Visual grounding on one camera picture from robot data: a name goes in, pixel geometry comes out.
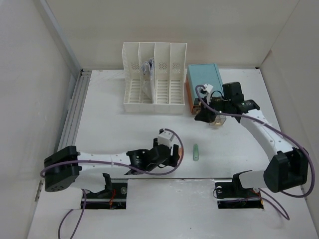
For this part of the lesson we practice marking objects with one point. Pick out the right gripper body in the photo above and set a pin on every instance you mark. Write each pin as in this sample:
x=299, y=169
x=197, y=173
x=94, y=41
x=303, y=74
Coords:
x=222, y=106

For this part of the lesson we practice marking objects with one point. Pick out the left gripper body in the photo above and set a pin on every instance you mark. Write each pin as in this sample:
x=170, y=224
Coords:
x=170, y=161

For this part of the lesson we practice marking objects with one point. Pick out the drawer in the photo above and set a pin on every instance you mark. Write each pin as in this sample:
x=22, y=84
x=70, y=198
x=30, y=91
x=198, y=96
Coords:
x=196, y=110
x=217, y=120

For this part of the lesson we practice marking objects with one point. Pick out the green highlighter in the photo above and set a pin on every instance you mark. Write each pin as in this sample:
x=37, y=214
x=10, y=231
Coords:
x=195, y=152

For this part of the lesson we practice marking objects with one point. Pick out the white Canon manual booklet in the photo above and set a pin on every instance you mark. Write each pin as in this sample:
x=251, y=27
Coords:
x=148, y=70

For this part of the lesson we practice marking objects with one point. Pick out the orange highlighter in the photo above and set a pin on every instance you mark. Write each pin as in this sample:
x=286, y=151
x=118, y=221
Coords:
x=180, y=152

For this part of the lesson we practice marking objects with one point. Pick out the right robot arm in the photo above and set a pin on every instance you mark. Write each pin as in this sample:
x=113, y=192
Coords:
x=288, y=162

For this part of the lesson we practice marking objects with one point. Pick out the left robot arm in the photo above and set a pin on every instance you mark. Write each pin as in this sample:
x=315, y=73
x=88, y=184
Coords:
x=94, y=172

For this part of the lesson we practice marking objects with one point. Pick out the teal drawer box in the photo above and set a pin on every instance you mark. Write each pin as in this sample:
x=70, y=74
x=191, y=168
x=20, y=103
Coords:
x=200, y=74

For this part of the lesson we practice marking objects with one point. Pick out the white file organizer rack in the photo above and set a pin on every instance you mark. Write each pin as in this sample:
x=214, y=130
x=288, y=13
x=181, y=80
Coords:
x=169, y=77

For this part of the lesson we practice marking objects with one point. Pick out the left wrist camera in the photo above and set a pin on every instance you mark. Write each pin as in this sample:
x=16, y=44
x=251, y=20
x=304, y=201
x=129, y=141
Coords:
x=165, y=138

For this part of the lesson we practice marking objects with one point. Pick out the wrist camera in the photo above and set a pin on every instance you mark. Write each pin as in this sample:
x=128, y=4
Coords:
x=165, y=138
x=207, y=90

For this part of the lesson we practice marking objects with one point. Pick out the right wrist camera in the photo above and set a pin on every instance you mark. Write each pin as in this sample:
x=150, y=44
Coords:
x=207, y=90

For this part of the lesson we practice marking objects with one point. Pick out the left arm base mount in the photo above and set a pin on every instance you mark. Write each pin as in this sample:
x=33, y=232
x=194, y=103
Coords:
x=113, y=196

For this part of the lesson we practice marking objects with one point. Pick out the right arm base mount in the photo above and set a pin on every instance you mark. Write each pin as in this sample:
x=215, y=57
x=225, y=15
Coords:
x=231, y=195

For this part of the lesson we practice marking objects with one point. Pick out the aluminium rail frame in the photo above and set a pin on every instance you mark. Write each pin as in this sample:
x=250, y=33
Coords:
x=74, y=108

